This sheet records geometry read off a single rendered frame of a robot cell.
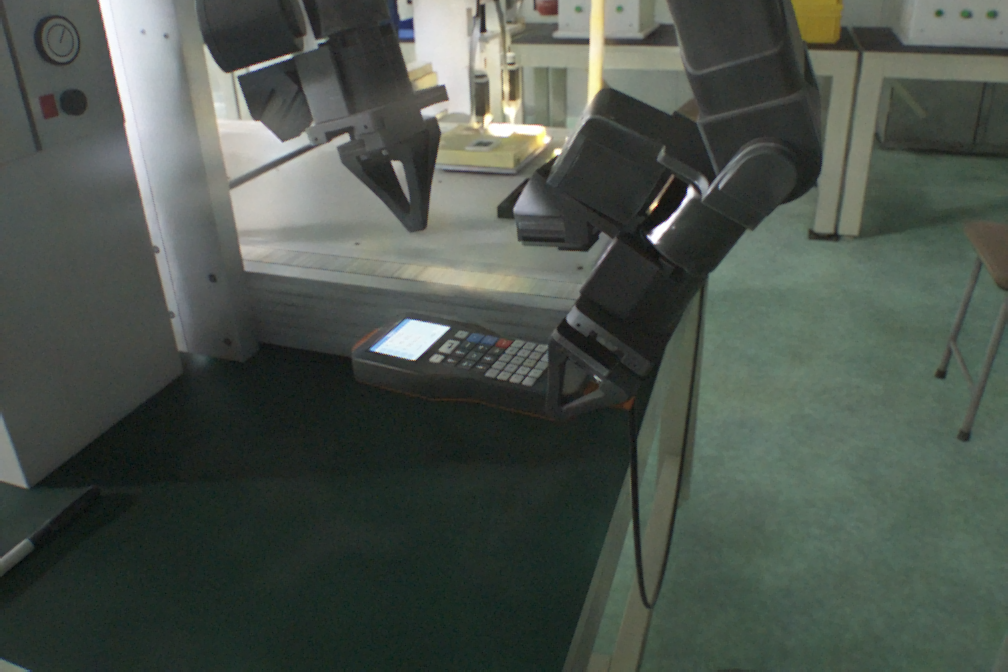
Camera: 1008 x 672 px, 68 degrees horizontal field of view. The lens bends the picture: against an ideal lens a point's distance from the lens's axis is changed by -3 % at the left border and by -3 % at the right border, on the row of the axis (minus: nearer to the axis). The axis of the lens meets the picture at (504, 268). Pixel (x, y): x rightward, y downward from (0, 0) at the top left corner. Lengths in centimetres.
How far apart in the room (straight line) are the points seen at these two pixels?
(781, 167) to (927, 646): 136
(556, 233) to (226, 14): 27
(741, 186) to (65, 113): 61
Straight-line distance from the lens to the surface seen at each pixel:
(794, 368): 240
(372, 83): 56
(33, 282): 81
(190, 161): 88
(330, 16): 56
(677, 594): 166
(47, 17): 80
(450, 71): 152
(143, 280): 90
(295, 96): 61
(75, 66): 82
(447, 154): 121
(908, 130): 474
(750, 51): 42
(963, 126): 478
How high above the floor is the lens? 121
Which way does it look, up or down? 24 degrees down
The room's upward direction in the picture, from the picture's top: 2 degrees counter-clockwise
